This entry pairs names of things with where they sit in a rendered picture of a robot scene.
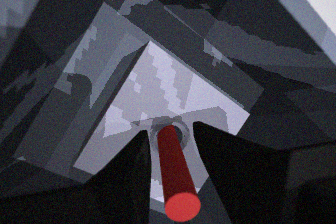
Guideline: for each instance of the red peg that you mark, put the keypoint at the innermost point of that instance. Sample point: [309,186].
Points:
[180,197]

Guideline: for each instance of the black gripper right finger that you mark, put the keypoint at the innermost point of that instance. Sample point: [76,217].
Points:
[258,184]

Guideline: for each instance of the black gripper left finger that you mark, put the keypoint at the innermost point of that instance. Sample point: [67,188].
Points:
[118,194]

